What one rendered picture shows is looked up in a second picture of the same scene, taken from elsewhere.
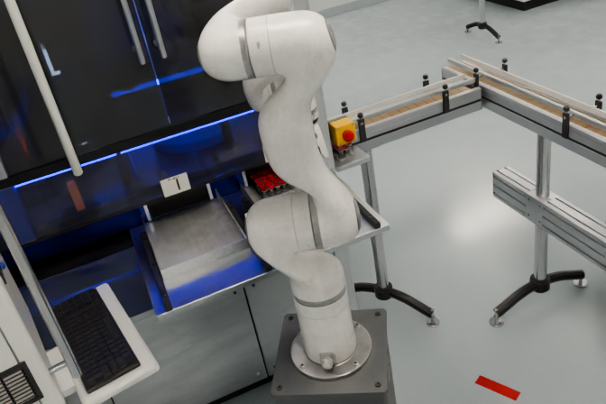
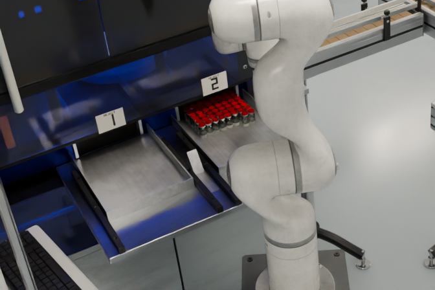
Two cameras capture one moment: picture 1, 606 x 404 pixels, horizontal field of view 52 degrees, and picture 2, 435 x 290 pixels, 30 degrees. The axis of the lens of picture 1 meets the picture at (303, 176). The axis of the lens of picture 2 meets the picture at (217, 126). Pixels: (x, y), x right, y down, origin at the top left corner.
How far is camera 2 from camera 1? 53 cm
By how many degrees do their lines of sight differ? 6
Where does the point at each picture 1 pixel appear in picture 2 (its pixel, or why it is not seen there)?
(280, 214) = (265, 161)
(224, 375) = not seen: outside the picture
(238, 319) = (164, 263)
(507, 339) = not seen: outside the picture
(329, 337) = (299, 277)
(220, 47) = (234, 15)
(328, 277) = (303, 219)
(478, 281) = (410, 220)
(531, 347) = not seen: outside the picture
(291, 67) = (296, 33)
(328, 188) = (312, 137)
